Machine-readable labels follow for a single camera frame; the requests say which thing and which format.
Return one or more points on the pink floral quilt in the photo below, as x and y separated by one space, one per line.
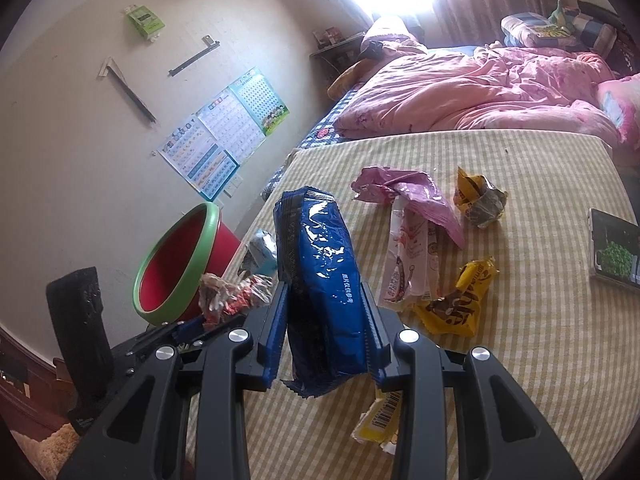
475 90

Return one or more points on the double white wall socket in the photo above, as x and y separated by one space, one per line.
234 186

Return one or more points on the green plush toy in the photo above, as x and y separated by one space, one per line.
562 15

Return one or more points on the dark desk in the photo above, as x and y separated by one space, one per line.
340 57

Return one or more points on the orange silver wrapper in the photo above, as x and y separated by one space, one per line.
230 297

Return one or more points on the wooden chair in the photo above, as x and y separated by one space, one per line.
30 385

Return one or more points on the black wall bracket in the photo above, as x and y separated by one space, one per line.
192 57

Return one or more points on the dark wooden headboard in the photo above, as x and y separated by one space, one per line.
627 45

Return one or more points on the yellow snack wrapper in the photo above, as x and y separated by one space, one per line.
455 310
482 200

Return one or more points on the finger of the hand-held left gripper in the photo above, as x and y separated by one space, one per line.
187 327

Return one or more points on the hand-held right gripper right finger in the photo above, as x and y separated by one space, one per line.
376 345

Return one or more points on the brown yellow blanket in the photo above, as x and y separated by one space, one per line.
347 77

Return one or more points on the pink floral pillow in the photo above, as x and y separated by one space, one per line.
622 110

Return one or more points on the dark plaid pillow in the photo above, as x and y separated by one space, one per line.
595 30

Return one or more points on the dark clothing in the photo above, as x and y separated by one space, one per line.
372 50

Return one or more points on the small items on desk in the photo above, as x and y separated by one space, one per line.
327 37

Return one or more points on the long white pink wrapper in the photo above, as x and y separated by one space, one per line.
407 260

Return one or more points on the white chart wall poster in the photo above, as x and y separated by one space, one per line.
232 127

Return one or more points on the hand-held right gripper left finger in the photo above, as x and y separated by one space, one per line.
275 340

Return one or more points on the green hanging packet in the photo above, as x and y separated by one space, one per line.
145 22

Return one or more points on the blue white plaid pillow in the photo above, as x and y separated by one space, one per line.
525 30

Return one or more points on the pink purple snack bag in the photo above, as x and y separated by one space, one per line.
425 195

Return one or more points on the blue snack packet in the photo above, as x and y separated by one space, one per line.
320 285

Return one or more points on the yellow white barcode wrapper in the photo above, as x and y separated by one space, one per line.
380 420

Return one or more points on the smartphone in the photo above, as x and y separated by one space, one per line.
617 250

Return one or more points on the crumpled white blue carton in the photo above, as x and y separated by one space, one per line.
262 252

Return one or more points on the blue striped wall poster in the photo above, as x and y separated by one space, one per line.
200 160

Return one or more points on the blue grid wall poster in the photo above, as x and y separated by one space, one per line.
262 100

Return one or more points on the checkered tablecloth table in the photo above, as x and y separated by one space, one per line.
525 370

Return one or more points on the red basin with green rim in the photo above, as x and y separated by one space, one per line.
170 270

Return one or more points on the rolled pink blanket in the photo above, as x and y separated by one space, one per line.
390 32

